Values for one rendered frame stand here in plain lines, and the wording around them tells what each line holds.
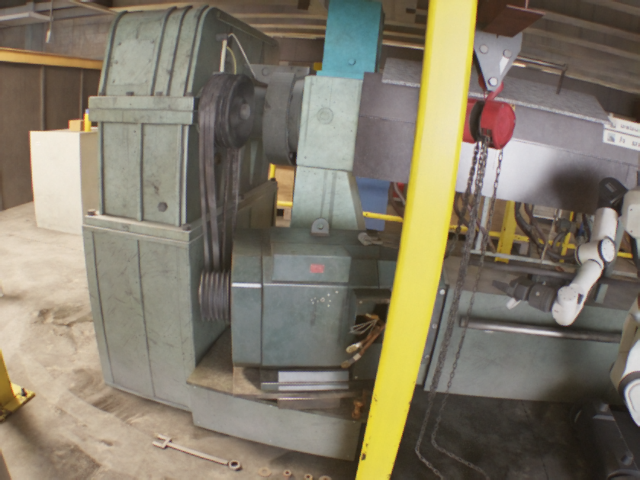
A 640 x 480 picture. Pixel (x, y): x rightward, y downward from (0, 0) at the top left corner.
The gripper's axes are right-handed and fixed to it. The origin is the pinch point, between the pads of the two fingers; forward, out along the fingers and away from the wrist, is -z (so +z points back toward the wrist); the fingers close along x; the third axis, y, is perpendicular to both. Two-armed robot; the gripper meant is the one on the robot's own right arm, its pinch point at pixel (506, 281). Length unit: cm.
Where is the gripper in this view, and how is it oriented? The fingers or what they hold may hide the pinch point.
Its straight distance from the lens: 146.1
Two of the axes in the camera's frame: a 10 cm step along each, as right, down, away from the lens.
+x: 7.6, -1.2, 6.4
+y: 1.0, -9.5, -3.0
